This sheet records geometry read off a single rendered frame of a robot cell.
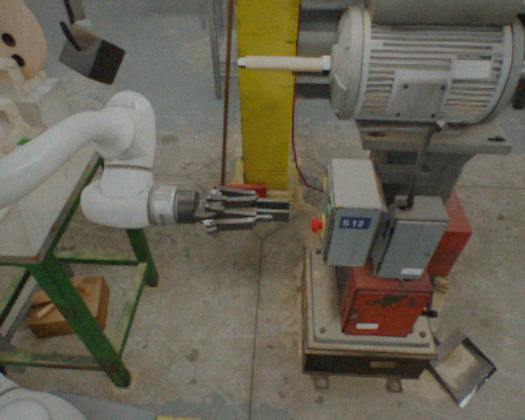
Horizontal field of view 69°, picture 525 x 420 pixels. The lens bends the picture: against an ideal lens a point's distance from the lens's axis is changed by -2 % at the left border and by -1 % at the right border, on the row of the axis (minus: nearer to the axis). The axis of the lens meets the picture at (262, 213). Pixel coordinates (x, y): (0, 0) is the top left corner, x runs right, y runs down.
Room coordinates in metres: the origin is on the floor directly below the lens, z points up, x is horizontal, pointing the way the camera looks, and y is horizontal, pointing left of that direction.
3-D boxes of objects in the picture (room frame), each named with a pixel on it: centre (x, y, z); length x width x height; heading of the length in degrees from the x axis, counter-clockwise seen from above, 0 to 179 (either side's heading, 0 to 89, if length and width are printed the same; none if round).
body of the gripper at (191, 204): (0.59, 0.13, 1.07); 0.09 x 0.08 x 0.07; 87
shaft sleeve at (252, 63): (0.90, -0.05, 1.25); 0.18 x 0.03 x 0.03; 87
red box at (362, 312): (0.72, -0.42, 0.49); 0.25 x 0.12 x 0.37; 87
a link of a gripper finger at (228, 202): (0.61, 0.07, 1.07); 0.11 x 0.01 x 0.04; 94
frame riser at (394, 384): (0.88, -0.43, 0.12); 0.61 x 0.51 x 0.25; 177
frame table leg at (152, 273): (1.10, 0.55, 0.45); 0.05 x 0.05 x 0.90; 87
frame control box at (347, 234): (0.65, -0.27, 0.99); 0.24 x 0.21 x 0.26; 87
